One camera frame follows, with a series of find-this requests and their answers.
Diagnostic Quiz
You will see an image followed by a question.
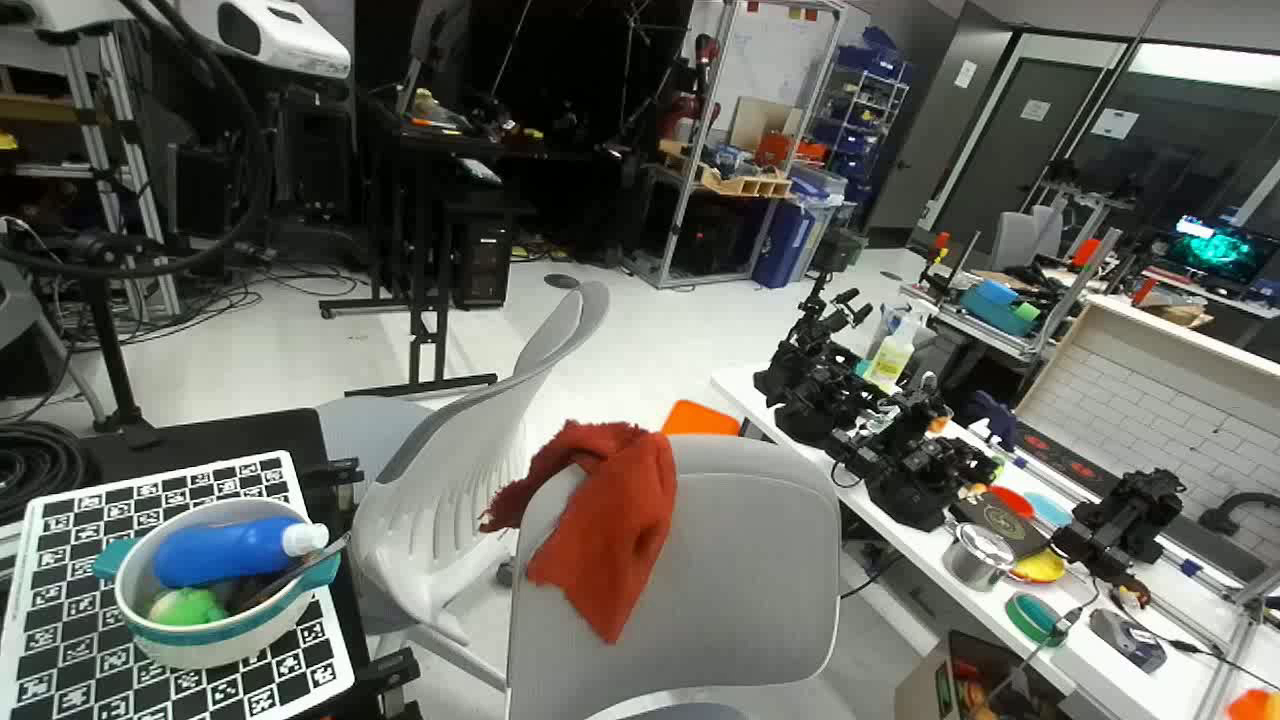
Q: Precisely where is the black standing desk frame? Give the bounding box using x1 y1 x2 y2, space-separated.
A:
319 94 501 397

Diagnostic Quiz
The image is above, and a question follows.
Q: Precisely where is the metal cup on table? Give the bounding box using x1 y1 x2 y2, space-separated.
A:
946 524 1011 594

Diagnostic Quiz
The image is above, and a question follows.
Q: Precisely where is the orange-red towel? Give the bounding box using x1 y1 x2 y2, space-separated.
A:
482 420 678 646

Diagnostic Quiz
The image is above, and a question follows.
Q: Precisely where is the black device on table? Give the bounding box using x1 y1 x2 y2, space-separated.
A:
1053 469 1186 584

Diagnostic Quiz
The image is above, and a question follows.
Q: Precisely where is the blue white bottle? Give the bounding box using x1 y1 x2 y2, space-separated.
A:
152 516 332 589

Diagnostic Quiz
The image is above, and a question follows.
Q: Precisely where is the white mesh-back chair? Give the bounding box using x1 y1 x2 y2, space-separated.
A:
347 271 610 693

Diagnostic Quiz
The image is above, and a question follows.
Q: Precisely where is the white teal bowl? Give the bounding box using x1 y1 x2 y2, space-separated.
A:
92 497 344 668

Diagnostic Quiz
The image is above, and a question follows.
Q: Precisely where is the green ball in bowl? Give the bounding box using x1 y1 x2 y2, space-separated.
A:
150 589 223 623

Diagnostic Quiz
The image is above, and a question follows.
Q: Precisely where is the white brick pattern board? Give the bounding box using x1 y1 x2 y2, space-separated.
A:
1018 298 1280 519

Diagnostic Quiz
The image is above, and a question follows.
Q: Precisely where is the checkered calibration board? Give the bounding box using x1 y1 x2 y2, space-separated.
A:
0 451 355 720

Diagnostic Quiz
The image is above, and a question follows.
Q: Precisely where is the black camera rig on table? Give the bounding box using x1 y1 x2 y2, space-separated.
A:
751 279 869 449

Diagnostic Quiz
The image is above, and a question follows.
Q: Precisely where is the teal box on table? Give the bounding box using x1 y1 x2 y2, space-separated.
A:
960 279 1040 335

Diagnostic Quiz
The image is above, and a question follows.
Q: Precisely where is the grey chair near camera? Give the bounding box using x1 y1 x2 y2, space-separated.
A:
505 436 842 720

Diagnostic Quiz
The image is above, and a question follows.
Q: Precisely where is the white work table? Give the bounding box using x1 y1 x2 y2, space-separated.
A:
712 370 1280 720

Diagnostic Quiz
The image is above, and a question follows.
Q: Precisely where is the black camera tripod stand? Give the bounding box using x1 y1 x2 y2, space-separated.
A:
0 249 159 449

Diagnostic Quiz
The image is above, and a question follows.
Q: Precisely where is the blue bin in background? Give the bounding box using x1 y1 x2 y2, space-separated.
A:
751 199 814 287

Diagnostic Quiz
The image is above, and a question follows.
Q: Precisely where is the black coiled cable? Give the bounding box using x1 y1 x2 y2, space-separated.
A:
0 420 92 529

